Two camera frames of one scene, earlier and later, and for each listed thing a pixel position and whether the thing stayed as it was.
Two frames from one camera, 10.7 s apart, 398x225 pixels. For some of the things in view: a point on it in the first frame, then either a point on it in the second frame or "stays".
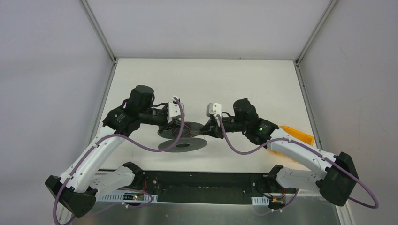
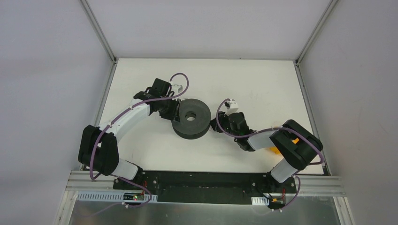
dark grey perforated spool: (186, 143) → (195, 119)
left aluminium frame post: (98, 31) stays
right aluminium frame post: (317, 30) stays
